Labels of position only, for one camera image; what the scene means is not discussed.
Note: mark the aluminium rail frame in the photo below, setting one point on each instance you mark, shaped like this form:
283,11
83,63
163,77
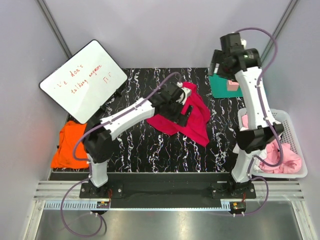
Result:
278,212

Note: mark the pink cube block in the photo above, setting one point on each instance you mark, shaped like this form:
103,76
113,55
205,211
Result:
232,86

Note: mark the magenta t shirt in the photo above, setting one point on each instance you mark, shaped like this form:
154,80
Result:
196,125

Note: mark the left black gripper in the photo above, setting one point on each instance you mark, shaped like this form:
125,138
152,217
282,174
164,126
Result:
179,118

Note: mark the orange folded t shirt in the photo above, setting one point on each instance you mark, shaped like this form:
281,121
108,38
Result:
68,137

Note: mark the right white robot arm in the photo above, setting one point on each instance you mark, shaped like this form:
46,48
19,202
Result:
262,126

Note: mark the white plastic laundry basket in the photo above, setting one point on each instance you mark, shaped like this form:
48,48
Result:
288,136

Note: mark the pink t shirt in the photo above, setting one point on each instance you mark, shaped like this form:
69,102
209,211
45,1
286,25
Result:
282,160

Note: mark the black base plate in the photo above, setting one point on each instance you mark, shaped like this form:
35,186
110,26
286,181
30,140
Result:
215,185

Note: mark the white board with red writing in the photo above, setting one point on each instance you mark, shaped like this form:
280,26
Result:
85,82

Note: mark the green cutting mat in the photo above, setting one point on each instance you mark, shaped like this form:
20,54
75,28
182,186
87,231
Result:
219,88

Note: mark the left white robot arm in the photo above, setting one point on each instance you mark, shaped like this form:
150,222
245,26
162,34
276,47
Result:
100,134

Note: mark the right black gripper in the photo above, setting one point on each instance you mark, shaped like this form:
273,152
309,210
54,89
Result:
217,58

